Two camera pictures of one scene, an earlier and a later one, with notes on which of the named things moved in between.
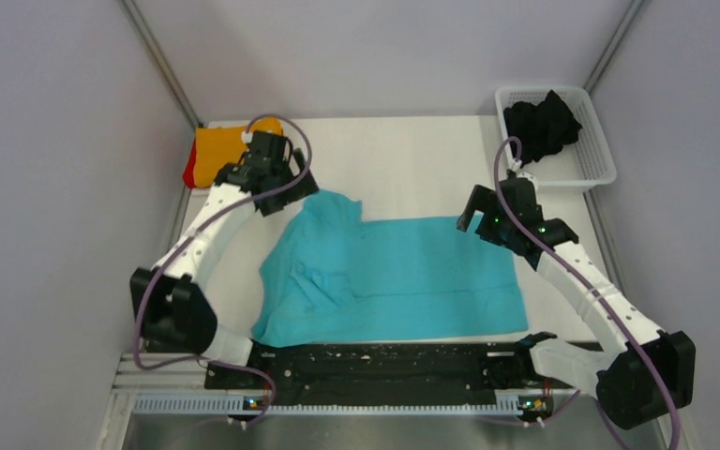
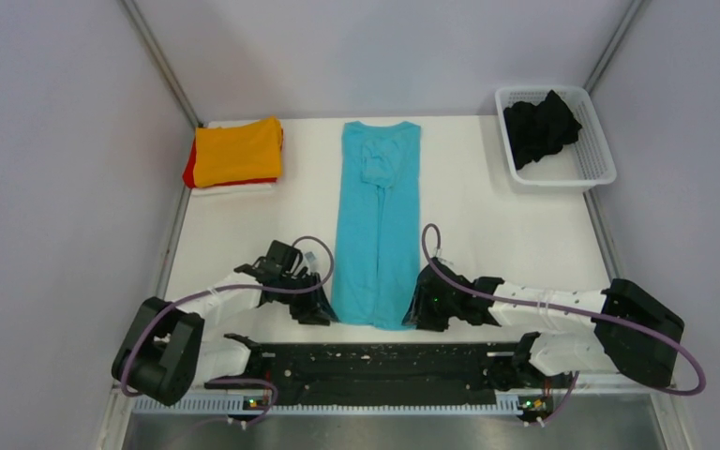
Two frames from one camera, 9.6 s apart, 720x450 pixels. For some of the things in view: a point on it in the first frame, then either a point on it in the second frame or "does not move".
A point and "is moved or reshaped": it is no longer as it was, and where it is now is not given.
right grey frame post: x=613 y=44 does not move
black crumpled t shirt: x=542 y=128 does not move
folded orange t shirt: x=220 y=147 does not move
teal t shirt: x=332 y=278 is moved or reshaped
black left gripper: x=274 y=204 to x=315 y=309
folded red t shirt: x=188 y=171 does not move
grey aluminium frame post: x=140 y=22 does not move
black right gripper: x=485 y=200 to x=420 y=316
